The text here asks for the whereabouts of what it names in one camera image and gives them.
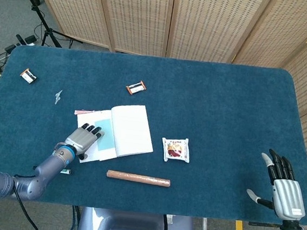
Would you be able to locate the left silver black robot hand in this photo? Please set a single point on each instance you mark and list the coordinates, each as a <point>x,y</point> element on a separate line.
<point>81,139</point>

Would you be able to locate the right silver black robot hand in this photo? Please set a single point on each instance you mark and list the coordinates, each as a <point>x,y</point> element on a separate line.
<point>288,198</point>

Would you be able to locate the brown wooden stick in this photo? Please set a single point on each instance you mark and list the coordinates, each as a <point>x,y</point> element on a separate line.
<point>139,178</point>

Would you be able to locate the dark blue table cloth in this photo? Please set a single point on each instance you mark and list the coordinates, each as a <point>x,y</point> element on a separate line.
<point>224,113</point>

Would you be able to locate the small brown white candy wrapper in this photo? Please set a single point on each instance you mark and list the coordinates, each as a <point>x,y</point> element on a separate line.
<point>28,76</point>
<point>136,87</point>

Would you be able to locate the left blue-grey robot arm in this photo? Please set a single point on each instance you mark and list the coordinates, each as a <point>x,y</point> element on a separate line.
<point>45,167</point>

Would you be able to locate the small clear silver clip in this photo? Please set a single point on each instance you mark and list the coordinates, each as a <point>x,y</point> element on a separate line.
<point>58,97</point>

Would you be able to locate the open lined white notebook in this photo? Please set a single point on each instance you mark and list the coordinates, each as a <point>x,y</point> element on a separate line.
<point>133,129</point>

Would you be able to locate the white snack packet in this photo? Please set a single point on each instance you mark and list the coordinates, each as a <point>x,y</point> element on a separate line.
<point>176,149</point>

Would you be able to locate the light blue card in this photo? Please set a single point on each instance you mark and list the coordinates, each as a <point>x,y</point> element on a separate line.
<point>106,143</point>

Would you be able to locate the blue-grey robot torso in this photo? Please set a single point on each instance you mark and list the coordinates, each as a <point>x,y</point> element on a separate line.
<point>131,227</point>

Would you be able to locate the wicker wooden folding screen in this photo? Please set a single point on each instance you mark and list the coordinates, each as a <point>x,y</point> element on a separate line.
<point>141,16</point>

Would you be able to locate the green white marker pen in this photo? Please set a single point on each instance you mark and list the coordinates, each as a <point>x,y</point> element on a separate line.
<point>67,171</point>

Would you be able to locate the black tripod stand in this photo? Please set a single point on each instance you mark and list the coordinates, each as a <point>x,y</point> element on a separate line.
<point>45,32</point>

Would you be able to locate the black power adapter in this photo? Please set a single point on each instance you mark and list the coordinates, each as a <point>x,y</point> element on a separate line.
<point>28,39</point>

